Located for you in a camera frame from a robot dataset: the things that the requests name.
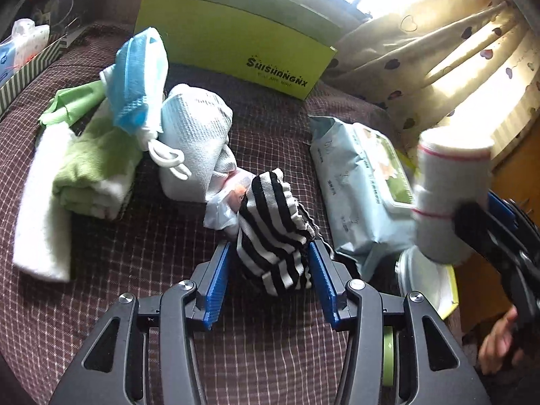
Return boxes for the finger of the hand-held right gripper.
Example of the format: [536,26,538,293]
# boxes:
[453,201,540,325]
[487,191,540,258]

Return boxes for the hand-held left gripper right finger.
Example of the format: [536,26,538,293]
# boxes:
[307,240,492,405]

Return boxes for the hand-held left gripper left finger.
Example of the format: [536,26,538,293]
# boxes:
[48,242,233,405]

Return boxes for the white roll with red stripes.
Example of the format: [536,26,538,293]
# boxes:
[411,127,494,264]

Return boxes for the black white striped sock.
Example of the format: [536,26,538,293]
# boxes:
[236,168,317,297]

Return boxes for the white plastic packet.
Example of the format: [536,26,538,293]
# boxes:
[204,168,256,237]

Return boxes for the pale waffle towel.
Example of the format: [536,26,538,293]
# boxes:
[159,83,238,203]

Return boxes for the white fluffy cloth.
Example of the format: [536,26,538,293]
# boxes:
[12,124,79,282]

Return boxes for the blue face masks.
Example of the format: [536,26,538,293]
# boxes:
[100,27,191,180]

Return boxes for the person's right hand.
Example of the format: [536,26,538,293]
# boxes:
[479,306,521,374]

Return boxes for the wooden cabinet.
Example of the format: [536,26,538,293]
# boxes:
[458,133,540,347]

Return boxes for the clear round container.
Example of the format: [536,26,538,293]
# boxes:
[394,247,454,319]

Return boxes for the wet wipes pack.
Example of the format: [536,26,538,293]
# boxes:
[308,115,423,281]

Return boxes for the heart print curtain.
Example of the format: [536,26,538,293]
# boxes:
[325,0,540,165]

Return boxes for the green white folded towel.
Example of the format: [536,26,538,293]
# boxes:
[53,86,144,220]

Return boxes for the light green cloth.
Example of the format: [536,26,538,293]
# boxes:
[38,82,105,127]

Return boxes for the lime green box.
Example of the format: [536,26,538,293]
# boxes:
[134,0,338,101]

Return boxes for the green box lid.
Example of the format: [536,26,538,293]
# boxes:
[169,0,368,47]

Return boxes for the striped box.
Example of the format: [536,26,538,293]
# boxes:
[0,34,81,114]

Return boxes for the white tissue packet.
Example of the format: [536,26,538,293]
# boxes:
[10,19,50,51]

